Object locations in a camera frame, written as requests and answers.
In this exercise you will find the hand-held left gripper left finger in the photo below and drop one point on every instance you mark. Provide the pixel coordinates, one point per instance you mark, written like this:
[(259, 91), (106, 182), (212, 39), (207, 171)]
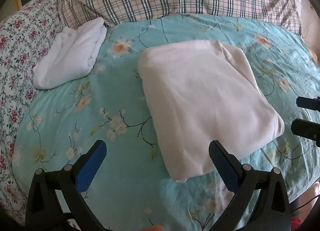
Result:
[(91, 166)]

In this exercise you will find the cream zip jacket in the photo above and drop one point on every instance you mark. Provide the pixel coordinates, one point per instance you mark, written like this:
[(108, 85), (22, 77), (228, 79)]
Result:
[(200, 95)]

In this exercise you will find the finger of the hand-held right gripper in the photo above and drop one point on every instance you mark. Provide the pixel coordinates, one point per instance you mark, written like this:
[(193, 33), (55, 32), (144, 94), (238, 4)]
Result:
[(306, 129), (308, 103)]

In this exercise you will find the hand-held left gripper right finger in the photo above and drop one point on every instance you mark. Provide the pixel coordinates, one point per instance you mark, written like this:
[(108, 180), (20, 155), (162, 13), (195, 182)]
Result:
[(225, 168)]

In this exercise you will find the teal floral blanket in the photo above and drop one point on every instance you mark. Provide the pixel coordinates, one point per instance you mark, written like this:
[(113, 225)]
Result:
[(112, 100)]

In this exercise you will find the person's left hand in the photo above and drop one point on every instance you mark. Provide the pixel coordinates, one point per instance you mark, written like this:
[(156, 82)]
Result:
[(156, 228)]

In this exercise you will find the pink floral bedsheet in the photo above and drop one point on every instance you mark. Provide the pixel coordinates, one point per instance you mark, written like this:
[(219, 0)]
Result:
[(22, 45)]

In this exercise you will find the white folded towel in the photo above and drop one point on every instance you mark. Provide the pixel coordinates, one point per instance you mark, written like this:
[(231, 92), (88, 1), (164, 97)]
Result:
[(72, 55)]

